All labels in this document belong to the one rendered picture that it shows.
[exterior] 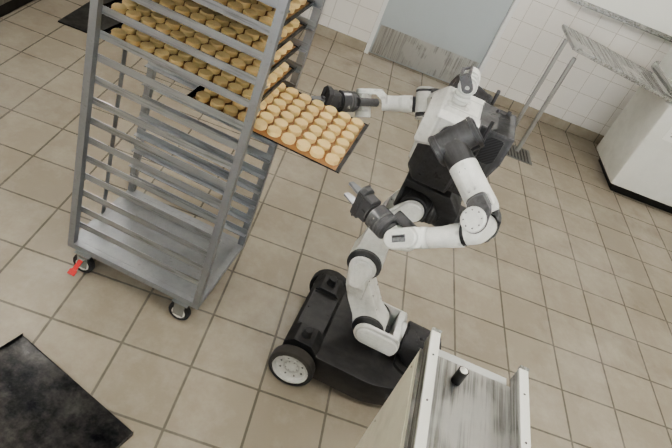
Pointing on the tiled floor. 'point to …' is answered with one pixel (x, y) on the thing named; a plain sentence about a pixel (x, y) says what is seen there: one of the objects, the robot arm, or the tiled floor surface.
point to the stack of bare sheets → (49, 405)
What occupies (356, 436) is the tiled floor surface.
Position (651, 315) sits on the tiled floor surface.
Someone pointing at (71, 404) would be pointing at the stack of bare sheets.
